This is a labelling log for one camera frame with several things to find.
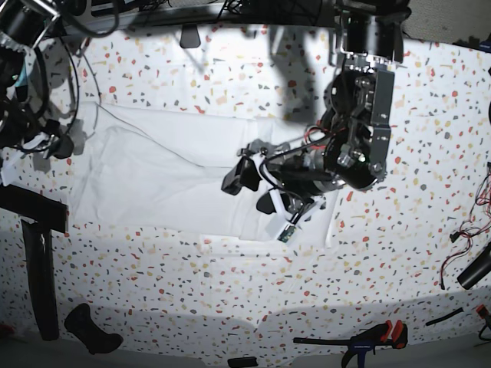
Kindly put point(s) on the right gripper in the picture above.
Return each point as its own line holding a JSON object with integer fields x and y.
{"x": 50, "y": 139}

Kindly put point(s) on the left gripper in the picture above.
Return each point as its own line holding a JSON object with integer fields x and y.
{"x": 295, "y": 179}

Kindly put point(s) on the white T-shirt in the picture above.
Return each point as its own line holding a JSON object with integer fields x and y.
{"x": 144, "y": 167}

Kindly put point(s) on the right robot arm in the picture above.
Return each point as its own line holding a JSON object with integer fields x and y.
{"x": 23, "y": 26}

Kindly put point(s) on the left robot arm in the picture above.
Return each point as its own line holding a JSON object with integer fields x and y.
{"x": 349, "y": 146}

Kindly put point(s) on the black tape strip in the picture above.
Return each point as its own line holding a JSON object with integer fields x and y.
{"x": 23, "y": 202}

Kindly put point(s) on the long black tube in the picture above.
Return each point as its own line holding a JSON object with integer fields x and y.
{"x": 39, "y": 265}

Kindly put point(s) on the terrazzo patterned tablecloth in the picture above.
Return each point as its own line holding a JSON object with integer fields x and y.
{"x": 367, "y": 257}

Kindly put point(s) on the small black rectangular device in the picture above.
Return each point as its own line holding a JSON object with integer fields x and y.
{"x": 242, "y": 362}

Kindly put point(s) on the black orange bar clamp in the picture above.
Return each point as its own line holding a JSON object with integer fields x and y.
{"x": 381, "y": 335}

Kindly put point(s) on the short black rod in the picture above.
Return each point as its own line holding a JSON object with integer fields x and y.
{"x": 444, "y": 317}

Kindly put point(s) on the black cylinder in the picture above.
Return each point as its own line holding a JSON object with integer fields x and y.
{"x": 476, "y": 270}

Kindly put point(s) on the small red black connector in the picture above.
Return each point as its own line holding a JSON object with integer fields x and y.
{"x": 480, "y": 310}

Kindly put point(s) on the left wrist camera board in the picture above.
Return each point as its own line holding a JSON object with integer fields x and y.
{"x": 286, "y": 233}

